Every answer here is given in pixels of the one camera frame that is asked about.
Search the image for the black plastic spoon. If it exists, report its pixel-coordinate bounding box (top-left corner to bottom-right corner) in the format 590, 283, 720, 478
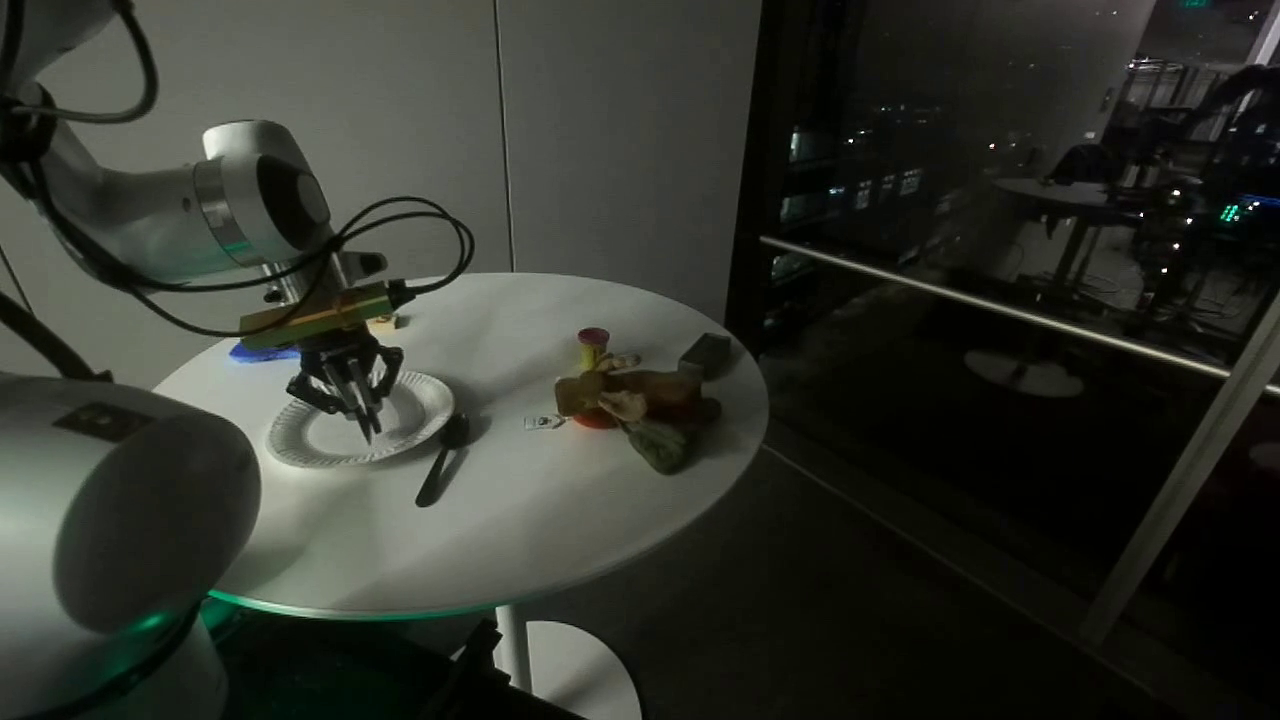
414, 411, 472, 509

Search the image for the white paper plate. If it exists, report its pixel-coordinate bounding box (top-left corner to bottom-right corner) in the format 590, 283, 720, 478
266, 371, 457, 469

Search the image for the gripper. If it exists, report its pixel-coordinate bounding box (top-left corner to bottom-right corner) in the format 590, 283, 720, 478
287, 332, 405, 445

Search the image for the window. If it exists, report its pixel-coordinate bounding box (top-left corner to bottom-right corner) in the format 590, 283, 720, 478
727, 0, 1280, 661

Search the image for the green plush toy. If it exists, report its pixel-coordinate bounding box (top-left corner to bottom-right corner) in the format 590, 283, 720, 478
624, 397, 724, 477

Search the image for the dark grey box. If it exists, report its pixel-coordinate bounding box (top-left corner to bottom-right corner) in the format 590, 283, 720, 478
677, 332, 734, 380

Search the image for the silver handrail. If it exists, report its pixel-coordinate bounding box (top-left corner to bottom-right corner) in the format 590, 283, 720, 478
759, 236, 1280, 398

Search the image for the brown plush toy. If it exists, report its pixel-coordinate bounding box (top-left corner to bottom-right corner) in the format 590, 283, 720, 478
554, 354, 707, 424

